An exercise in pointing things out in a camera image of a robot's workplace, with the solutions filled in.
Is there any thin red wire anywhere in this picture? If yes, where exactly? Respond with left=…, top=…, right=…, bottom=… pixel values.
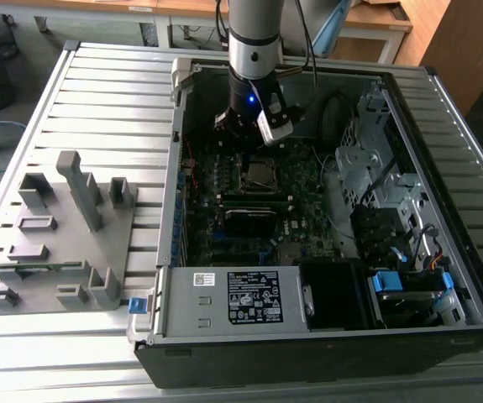
left=183, top=137, right=202, bottom=201

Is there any grey wrist camera black face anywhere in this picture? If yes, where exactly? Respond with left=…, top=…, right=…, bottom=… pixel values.
left=255, top=92, right=297, bottom=147

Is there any brown braided cable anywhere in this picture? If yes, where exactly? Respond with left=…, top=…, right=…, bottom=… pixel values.
left=276, top=64, right=306, bottom=78

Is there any CPU socket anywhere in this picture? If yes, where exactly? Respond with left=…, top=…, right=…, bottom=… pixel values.
left=235, top=154, right=287, bottom=195

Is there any green RAM stick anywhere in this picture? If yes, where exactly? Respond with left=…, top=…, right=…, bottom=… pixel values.
left=222, top=198, right=291, bottom=210
left=0, top=260, right=83, bottom=272

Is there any wooden desk white frame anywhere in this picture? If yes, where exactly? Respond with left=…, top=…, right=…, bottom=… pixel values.
left=156, top=0, right=413, bottom=65
left=0, top=0, right=161, bottom=34

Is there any blue floor cable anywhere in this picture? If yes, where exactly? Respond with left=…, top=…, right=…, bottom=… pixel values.
left=0, top=119, right=29, bottom=175

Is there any black open PC case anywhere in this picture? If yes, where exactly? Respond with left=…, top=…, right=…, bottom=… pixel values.
left=125, top=54, right=483, bottom=390

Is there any blue plastic case latch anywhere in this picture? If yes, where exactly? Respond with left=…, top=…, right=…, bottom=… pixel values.
left=126, top=296, right=147, bottom=315

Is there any silver metal drive cage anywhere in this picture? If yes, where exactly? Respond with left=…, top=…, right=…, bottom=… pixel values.
left=333, top=81, right=433, bottom=257

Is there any black power cable bundle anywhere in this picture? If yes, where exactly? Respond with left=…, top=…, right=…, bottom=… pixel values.
left=349, top=204, right=414, bottom=264

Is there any grey power supply with label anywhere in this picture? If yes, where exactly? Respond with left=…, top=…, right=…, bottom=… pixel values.
left=150, top=264, right=312, bottom=338

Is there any black graphics card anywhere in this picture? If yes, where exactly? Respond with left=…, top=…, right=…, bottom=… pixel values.
left=223, top=207, right=279, bottom=238

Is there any black looped cable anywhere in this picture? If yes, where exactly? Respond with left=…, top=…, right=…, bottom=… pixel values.
left=319, top=91, right=354, bottom=146

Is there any metal CPU socket cover frame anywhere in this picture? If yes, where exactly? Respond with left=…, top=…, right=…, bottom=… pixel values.
left=239, top=157, right=283, bottom=192

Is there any green Dell motherboard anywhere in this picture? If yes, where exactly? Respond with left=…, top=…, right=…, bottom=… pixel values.
left=180, top=125, right=339, bottom=268

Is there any blue disk carrier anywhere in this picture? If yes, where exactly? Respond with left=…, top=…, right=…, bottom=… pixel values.
left=369, top=270, right=454, bottom=328

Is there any grey plastic parts rack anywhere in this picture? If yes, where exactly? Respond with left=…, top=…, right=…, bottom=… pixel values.
left=0, top=149, right=140, bottom=317

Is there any brown wooden cabinet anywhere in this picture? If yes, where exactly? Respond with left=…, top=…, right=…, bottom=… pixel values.
left=394, top=0, right=483, bottom=117

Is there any silver CPU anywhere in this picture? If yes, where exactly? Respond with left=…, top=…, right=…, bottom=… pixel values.
left=249, top=160, right=276, bottom=185

